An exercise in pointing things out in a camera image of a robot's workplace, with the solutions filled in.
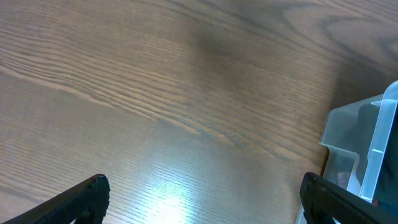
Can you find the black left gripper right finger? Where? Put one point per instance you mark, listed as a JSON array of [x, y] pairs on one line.
[[324, 202]]

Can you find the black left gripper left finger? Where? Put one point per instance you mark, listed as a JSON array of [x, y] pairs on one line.
[[84, 203]]

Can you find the black garment with tape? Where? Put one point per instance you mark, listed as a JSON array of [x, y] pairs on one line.
[[385, 196]]

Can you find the clear plastic storage bin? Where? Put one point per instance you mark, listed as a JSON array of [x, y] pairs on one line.
[[346, 166]]

